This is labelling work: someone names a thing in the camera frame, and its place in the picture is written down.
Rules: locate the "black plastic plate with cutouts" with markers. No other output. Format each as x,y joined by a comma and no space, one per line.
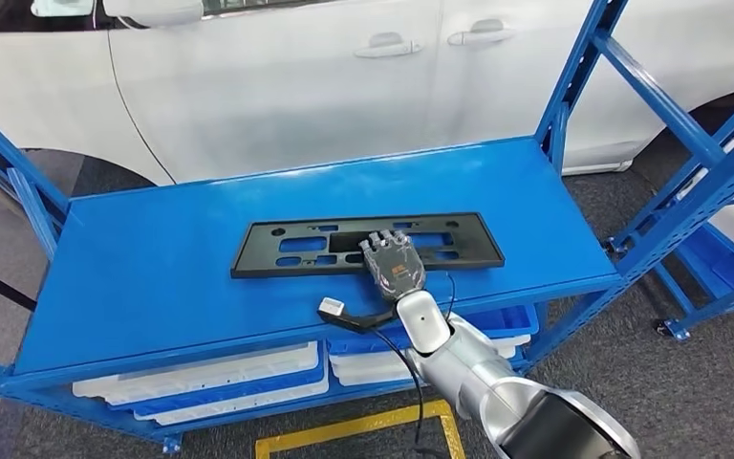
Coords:
256,253

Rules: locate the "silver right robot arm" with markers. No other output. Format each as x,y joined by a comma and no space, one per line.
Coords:
468,374

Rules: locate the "blue metal shelf rack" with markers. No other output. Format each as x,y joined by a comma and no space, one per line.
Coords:
712,263
152,266

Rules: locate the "white car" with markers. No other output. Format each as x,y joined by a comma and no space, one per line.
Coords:
265,82

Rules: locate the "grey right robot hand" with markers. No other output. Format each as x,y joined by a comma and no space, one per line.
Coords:
395,269

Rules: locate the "yellow floor tape rectangle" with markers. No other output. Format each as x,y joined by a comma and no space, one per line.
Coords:
341,426

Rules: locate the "white plastic tray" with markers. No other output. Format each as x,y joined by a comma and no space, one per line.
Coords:
360,367
247,408
202,375

